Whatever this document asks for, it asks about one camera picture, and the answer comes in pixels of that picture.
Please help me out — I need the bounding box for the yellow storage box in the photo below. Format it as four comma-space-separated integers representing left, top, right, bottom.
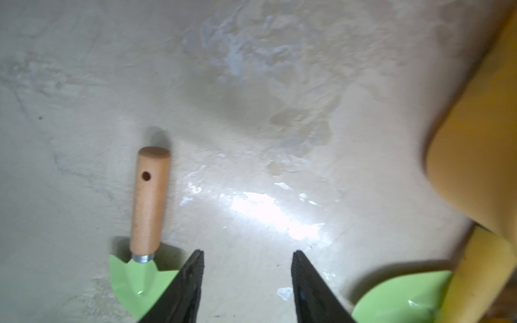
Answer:
425, 12, 516, 245

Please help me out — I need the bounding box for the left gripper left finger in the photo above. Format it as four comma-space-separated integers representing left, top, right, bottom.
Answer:
139, 250, 205, 323

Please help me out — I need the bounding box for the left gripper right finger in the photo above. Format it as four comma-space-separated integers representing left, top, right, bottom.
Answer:
291, 250, 355, 323

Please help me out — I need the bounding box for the dark green shovel yellow handle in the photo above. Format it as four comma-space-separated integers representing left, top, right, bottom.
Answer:
435, 226, 516, 322

